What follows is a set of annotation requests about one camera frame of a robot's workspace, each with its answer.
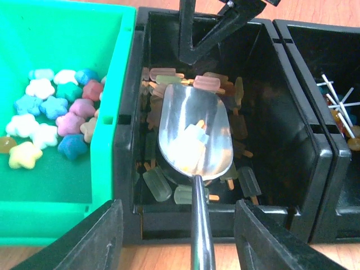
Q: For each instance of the metal scoop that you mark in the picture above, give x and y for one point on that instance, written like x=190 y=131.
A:
x=195 y=140

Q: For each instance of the green candy bin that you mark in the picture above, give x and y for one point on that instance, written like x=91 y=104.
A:
x=63 y=67

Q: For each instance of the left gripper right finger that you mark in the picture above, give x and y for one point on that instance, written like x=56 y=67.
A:
x=262 y=243

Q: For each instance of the black popsicle candy bin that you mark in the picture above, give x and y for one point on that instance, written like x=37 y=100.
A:
x=234 y=114

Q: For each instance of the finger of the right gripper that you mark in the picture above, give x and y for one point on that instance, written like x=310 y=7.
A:
x=233 y=19
x=186 y=51

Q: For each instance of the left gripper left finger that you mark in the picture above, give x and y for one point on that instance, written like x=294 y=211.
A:
x=94 y=243

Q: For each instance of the black lollipop candy bin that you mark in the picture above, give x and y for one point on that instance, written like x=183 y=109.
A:
x=317 y=50

